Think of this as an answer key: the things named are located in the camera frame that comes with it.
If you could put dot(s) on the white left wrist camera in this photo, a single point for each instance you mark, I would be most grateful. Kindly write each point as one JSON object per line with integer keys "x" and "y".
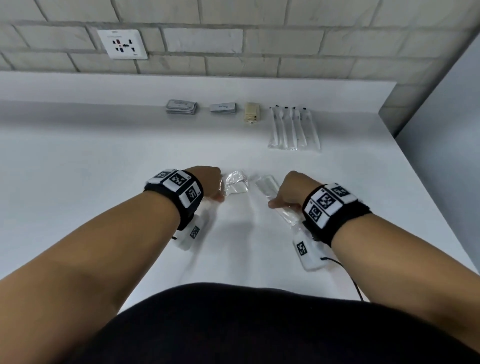
{"x": 187, "y": 240}

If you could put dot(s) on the person's right forearm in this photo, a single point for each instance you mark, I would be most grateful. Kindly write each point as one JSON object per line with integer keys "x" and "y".
{"x": 412, "y": 270}

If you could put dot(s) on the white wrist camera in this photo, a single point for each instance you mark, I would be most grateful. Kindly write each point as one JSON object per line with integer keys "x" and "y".
{"x": 311, "y": 258}
{"x": 187, "y": 240}

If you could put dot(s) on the black wristband with markers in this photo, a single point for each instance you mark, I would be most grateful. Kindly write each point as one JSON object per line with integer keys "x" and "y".
{"x": 187, "y": 210}
{"x": 348, "y": 221}

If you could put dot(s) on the black right wristband with markers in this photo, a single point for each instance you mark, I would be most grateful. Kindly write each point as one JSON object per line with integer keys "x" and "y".
{"x": 348, "y": 221}

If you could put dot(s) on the person's right hand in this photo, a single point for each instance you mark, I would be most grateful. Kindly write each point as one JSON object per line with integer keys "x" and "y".
{"x": 296, "y": 189}

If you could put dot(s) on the clear plastic bag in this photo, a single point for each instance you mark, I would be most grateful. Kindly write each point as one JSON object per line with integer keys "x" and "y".
{"x": 311, "y": 133}

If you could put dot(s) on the person's left forearm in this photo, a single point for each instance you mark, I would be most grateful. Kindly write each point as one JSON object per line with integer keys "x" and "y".
{"x": 86, "y": 262}

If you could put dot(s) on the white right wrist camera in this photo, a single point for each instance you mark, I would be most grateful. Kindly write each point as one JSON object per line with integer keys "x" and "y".
{"x": 311, "y": 258}

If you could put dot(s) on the white wall socket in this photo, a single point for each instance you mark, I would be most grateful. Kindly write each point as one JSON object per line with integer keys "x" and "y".
{"x": 108, "y": 50}

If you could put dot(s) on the person's left hand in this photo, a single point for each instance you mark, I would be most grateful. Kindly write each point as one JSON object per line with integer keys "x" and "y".
{"x": 208, "y": 182}

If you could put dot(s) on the black left wristband with markers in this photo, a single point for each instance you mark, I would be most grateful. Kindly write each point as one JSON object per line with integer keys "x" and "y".
{"x": 187, "y": 210}

